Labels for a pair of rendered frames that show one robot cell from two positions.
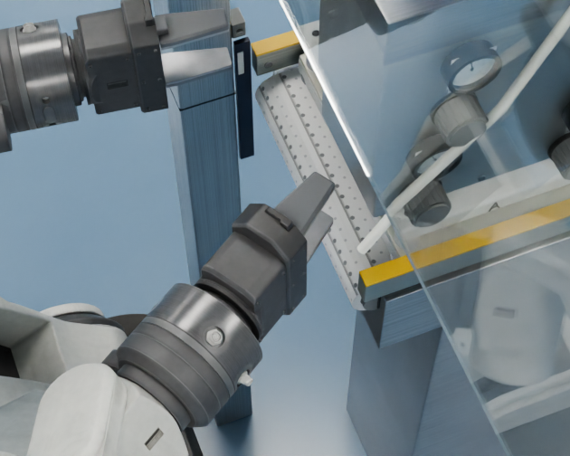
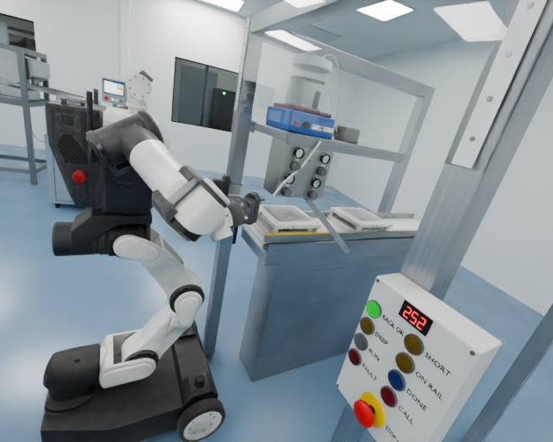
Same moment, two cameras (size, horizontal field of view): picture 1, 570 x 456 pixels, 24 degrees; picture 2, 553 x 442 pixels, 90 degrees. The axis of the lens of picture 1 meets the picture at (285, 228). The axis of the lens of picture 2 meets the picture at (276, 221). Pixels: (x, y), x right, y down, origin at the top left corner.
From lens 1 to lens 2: 75 cm
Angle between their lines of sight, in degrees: 40
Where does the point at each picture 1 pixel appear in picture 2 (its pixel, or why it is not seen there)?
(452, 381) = (274, 307)
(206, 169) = (224, 245)
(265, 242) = (252, 196)
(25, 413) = (175, 274)
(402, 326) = (270, 258)
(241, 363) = (246, 212)
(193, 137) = not seen: hidden behind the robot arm
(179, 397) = (233, 210)
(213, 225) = (221, 266)
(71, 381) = not seen: hidden behind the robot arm
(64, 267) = not seen: hidden behind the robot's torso
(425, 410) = (267, 318)
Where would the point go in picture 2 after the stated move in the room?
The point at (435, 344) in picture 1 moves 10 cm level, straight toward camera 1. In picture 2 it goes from (272, 288) to (269, 300)
